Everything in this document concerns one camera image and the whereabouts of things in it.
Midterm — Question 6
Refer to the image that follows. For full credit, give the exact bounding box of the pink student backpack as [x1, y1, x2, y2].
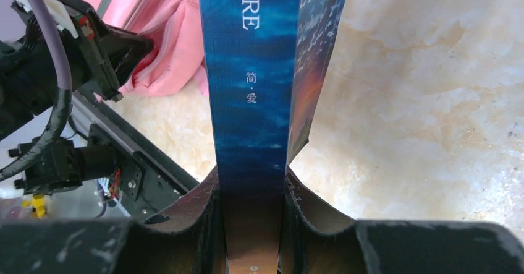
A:
[84, 0, 209, 96]

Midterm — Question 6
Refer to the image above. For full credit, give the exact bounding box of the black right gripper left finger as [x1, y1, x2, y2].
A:
[1, 170, 226, 273]

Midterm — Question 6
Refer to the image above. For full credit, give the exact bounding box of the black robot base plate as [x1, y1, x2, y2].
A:
[71, 92, 198, 221]

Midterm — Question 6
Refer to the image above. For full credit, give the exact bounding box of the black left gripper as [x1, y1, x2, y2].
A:
[1, 0, 153, 139]

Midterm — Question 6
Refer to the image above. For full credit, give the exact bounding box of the sunset cover paperback book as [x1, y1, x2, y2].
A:
[200, 0, 346, 273]

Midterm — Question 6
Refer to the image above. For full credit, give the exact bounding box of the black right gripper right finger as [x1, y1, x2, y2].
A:
[280, 169, 523, 273]

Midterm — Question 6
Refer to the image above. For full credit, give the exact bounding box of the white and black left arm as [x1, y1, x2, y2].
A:
[1, 0, 153, 195]

